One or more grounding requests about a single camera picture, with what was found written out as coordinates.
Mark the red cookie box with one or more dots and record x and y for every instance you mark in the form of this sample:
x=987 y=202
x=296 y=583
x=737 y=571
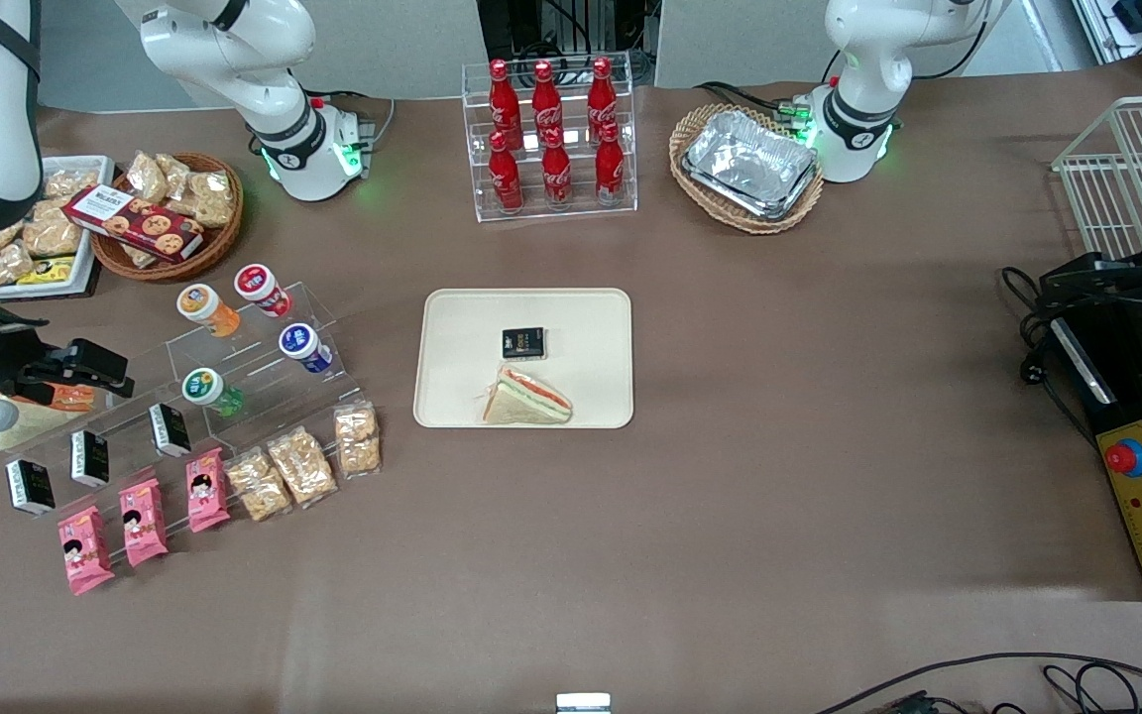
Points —
x=135 y=223

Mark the clear acrylic bottle rack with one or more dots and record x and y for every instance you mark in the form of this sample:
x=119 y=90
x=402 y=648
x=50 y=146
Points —
x=621 y=188

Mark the brown table cover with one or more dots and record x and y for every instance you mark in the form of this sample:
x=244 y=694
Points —
x=779 y=496

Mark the pink snack box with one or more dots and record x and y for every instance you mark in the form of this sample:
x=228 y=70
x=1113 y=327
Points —
x=143 y=523
x=85 y=551
x=206 y=491

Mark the red cola bottle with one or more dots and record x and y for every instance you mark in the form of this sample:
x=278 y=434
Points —
x=602 y=99
x=557 y=174
x=545 y=99
x=502 y=99
x=506 y=178
x=610 y=169

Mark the wrapped triangle sandwich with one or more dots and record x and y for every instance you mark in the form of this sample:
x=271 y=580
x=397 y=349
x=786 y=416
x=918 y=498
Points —
x=526 y=402
x=36 y=421

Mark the blue gum bottle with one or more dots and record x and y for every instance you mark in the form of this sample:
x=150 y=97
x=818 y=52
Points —
x=305 y=347

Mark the peanut brittle bag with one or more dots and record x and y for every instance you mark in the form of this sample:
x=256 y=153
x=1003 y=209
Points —
x=358 y=440
x=301 y=466
x=259 y=485

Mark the yellow snack packet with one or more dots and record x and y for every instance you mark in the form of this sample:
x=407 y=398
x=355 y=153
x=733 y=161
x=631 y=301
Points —
x=48 y=270

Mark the red gum bottle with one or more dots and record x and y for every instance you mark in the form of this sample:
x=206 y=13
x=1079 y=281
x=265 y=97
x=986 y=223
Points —
x=263 y=290

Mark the green gum bottle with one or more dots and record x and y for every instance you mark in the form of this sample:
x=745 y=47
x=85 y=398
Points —
x=212 y=392

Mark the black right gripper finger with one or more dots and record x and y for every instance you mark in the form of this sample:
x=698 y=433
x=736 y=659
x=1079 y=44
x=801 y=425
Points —
x=100 y=359
x=85 y=387

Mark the wicker basket with foil trays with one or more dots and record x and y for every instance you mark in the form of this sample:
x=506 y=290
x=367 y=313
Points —
x=690 y=129

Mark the aluminium foil tray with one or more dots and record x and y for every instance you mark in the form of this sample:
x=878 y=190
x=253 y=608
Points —
x=749 y=164

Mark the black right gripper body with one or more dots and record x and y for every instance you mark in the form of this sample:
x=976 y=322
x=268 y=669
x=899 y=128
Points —
x=2 y=354

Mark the white rectangular snack tray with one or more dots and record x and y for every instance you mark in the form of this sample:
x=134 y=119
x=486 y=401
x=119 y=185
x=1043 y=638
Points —
x=100 y=169

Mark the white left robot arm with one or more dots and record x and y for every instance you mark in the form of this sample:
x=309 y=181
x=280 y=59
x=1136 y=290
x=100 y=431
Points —
x=858 y=59

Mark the black tissue pack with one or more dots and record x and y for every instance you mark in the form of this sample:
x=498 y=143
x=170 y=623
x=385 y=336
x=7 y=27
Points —
x=171 y=429
x=31 y=487
x=90 y=457
x=523 y=343

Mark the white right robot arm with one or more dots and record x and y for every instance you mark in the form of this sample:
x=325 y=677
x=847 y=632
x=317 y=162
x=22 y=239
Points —
x=234 y=40

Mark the clear acrylic stepped display stand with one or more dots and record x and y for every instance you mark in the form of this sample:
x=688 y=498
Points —
x=264 y=382

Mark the beige plastic tray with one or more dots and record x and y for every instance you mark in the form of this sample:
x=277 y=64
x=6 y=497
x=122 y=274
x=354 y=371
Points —
x=462 y=377

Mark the orange gum bottle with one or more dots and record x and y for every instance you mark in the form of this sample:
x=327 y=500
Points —
x=207 y=308

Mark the round wicker snack basket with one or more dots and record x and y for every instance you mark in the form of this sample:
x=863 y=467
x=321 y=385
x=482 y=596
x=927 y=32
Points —
x=219 y=243

